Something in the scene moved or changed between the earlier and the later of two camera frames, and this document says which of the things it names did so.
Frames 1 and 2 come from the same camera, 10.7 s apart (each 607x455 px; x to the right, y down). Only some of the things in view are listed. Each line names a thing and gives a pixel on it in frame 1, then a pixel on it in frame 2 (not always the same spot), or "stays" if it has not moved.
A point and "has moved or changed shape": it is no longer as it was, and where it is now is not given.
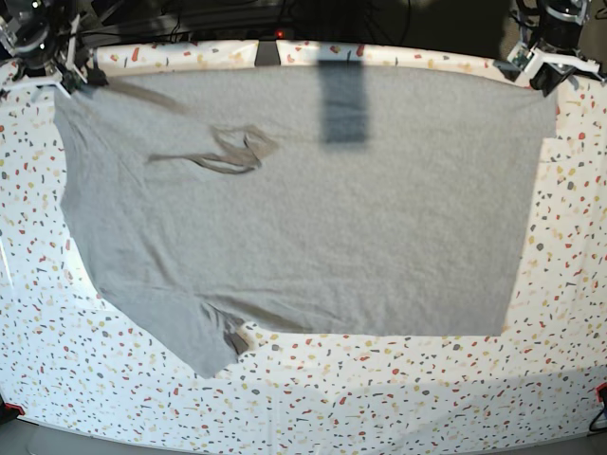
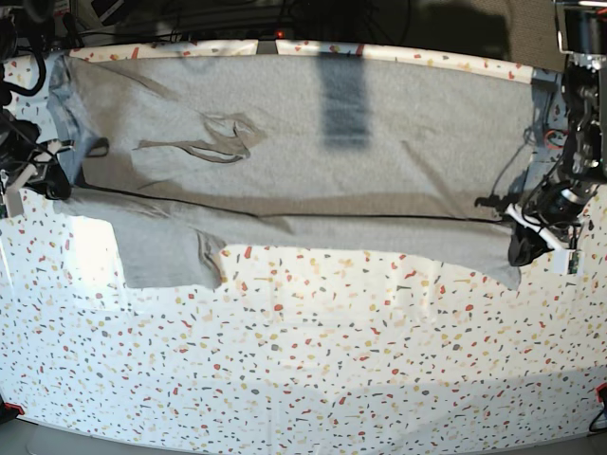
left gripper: [36, 33] → [26, 159]
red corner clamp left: [18, 408] stays
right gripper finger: [579, 66] → [530, 224]
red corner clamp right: [597, 391] stays
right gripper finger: [549, 76] → [526, 245]
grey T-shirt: [339, 201] has moved or changed shape
